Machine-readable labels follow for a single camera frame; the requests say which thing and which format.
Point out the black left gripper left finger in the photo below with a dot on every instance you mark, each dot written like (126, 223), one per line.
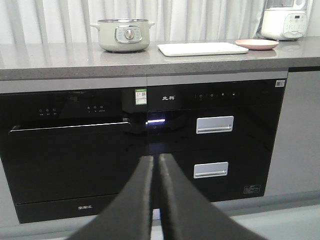
(129, 215)

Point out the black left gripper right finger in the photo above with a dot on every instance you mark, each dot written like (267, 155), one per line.
(187, 215)

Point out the pink round plate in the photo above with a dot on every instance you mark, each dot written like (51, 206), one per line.
(257, 44)

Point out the cream bear serving tray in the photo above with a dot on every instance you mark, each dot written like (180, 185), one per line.
(201, 49)

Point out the black drawer sterilizer cabinet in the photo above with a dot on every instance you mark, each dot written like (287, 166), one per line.
(221, 134)

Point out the black built-in dishwasher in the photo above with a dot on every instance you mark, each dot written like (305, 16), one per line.
(69, 153)

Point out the grey cabinet door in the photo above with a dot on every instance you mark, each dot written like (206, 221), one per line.
(295, 162)

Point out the pale green electric pot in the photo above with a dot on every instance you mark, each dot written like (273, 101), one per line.
(123, 34)

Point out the white pleated curtain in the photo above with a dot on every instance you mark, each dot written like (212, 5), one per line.
(70, 21)

